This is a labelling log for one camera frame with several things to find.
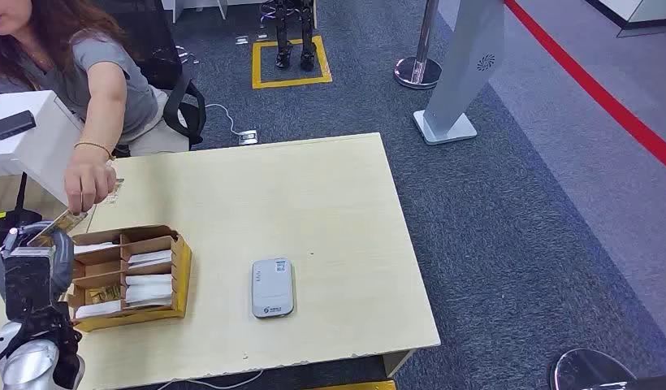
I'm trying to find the person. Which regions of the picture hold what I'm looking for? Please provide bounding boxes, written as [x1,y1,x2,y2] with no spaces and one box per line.
[0,0,190,215]

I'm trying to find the grey kiosk stand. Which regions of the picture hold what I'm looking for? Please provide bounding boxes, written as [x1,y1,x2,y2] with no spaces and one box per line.
[412,0,506,146]

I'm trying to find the thin gold bracelet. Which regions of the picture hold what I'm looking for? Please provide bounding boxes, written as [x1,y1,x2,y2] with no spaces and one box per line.
[73,141,116,162]

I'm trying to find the black humanoid robot legs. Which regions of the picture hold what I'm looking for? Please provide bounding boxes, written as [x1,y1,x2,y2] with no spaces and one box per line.
[260,0,319,72]

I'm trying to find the red floor line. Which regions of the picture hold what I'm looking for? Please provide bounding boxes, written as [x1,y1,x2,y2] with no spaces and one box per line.
[504,0,666,177]

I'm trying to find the gold card packet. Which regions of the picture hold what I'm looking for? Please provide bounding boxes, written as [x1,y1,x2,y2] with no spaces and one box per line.
[87,284,122,306]

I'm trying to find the chrome stanchion post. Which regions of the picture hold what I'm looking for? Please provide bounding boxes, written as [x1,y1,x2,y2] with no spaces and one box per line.
[393,0,443,90]

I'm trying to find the thin white cable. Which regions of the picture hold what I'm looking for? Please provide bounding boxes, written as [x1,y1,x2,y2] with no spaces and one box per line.
[155,368,265,390]

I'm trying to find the black office chair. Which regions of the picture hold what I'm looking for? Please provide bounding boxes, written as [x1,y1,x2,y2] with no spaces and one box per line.
[90,0,208,158]

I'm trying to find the person's left hand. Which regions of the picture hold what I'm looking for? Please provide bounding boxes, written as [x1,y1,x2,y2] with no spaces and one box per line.
[63,160,118,215]

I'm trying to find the white key card sleeve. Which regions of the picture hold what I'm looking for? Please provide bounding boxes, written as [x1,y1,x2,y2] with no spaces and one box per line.
[73,242,119,255]
[125,274,173,287]
[128,249,174,269]
[74,299,123,319]
[124,284,174,309]

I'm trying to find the white desk frame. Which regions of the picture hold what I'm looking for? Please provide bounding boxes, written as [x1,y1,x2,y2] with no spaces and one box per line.
[162,0,270,24]

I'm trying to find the cardboard organizer box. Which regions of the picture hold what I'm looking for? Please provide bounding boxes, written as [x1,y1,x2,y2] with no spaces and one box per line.
[66,224,193,333]

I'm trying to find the gold patterned ID card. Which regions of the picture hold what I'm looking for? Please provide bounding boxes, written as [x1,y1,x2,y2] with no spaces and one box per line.
[27,208,89,248]

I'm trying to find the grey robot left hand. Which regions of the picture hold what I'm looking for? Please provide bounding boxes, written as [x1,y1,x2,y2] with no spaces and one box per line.
[0,220,76,302]

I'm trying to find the black adapter box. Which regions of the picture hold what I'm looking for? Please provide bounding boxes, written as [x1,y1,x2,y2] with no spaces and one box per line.
[0,110,37,141]

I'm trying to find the chrome round base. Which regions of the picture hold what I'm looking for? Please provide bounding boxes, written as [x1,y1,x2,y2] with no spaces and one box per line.
[549,348,638,390]

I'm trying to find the yellow floor tape square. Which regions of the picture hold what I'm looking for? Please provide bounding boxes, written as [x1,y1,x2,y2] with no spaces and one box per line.
[251,35,334,90]
[305,380,397,390]

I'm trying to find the white display panel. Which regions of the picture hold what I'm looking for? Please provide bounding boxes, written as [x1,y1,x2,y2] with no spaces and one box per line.
[0,90,85,208]

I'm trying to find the grey card reader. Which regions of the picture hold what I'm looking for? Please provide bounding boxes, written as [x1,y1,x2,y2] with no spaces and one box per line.
[251,258,296,319]

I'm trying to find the white cabinet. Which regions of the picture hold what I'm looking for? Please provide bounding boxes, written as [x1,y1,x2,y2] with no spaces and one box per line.
[584,0,666,39]

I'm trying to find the white floor cable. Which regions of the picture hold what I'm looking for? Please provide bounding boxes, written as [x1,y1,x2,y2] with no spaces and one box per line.
[205,103,243,137]

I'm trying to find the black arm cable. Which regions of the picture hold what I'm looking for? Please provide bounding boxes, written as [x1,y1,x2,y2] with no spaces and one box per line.
[0,304,85,390]

